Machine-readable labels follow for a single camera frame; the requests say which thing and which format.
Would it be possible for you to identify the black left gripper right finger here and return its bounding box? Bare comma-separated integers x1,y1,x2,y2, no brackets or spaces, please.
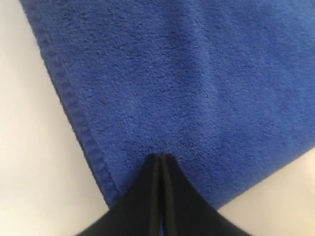
160,153,249,236

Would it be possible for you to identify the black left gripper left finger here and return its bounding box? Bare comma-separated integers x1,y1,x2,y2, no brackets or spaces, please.
79,154,160,236

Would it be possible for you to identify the blue towel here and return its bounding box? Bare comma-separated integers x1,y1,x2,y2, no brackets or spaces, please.
21,0,315,207

